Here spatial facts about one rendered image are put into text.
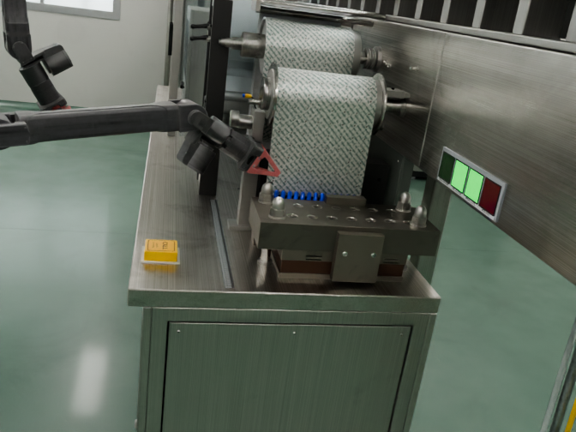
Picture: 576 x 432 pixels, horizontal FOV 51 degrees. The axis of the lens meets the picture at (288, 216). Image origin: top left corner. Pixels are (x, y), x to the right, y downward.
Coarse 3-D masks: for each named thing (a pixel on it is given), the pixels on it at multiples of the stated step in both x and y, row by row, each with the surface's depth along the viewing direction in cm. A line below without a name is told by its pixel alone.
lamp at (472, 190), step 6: (474, 174) 110; (468, 180) 112; (474, 180) 110; (480, 180) 108; (468, 186) 112; (474, 186) 110; (480, 186) 108; (468, 192) 112; (474, 192) 110; (474, 198) 110
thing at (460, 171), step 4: (456, 164) 117; (460, 164) 115; (456, 168) 117; (460, 168) 115; (464, 168) 114; (456, 172) 117; (460, 172) 115; (464, 172) 114; (456, 176) 117; (460, 176) 115; (464, 176) 114; (452, 180) 118; (456, 180) 117; (460, 180) 115; (464, 180) 114; (452, 184) 118; (456, 184) 117; (460, 184) 115; (456, 188) 117; (460, 188) 115
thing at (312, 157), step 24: (288, 120) 136; (288, 144) 138; (312, 144) 139; (336, 144) 140; (360, 144) 142; (288, 168) 140; (312, 168) 142; (336, 168) 143; (360, 168) 144; (312, 192) 144; (336, 192) 145; (360, 192) 146
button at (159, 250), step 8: (152, 240) 133; (160, 240) 134; (168, 240) 134; (152, 248) 129; (160, 248) 130; (168, 248) 130; (176, 248) 131; (144, 256) 128; (152, 256) 128; (160, 256) 128; (168, 256) 129; (176, 256) 129
